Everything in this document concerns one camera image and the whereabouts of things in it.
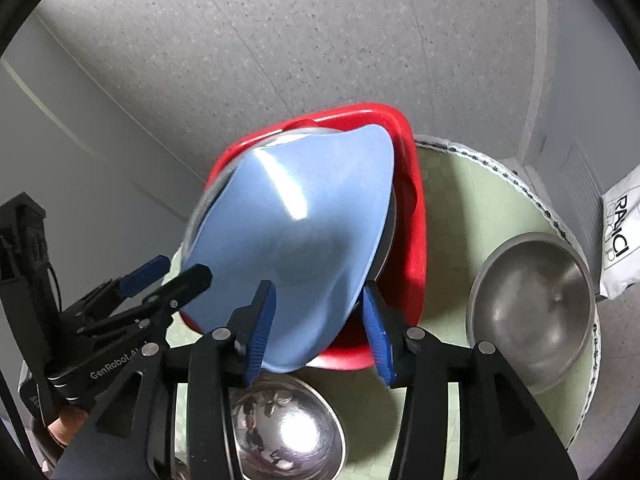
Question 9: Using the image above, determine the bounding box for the person's left forearm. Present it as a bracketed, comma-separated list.
[20, 405, 90, 478]

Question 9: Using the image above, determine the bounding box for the wall vent grille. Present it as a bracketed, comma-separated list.
[557, 142, 606, 211]

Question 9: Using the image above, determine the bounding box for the blue plate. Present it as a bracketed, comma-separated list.
[184, 125, 397, 373]

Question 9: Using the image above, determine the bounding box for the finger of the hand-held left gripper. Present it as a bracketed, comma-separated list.
[70, 255, 172, 318]
[75, 264, 214, 341]

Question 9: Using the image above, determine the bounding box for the red plastic basin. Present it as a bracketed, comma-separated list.
[180, 102, 428, 372]

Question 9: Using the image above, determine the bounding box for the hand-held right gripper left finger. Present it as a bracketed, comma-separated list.
[52, 280, 278, 480]

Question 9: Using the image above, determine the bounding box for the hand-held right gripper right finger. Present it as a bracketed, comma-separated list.
[362, 282, 583, 480]

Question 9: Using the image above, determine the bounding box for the steel bowl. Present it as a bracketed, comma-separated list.
[466, 232, 598, 395]
[170, 372, 347, 480]
[182, 127, 400, 286]

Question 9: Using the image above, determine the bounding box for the white printed bag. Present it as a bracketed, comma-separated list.
[597, 167, 640, 301]

